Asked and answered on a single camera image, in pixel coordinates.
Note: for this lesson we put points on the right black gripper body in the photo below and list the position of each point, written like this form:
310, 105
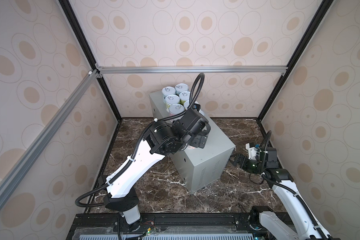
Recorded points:
251, 166

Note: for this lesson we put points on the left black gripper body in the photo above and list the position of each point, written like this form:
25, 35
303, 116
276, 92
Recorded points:
196, 139

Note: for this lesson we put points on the pink label can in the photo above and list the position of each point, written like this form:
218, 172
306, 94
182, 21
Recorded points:
176, 109

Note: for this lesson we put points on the light green label can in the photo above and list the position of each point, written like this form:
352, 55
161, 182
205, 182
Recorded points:
171, 100

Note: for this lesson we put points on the teal label can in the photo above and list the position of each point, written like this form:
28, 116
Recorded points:
166, 91
181, 88

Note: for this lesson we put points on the orange label can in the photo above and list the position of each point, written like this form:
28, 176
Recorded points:
188, 147

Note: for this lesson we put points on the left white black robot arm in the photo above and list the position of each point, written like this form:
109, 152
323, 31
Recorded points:
160, 138

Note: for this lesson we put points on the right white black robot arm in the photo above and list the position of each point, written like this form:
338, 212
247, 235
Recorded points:
262, 160

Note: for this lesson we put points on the grey metal cabinet box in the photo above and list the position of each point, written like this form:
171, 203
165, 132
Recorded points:
200, 167

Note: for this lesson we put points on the left slanted aluminium bar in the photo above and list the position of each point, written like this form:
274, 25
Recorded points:
9, 184

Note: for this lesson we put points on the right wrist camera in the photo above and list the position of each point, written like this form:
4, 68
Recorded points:
253, 151

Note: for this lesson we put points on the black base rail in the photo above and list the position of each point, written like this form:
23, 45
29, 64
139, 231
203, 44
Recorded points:
169, 226

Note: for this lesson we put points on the horizontal aluminium frame bar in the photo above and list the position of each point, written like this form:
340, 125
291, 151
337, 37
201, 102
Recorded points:
189, 70

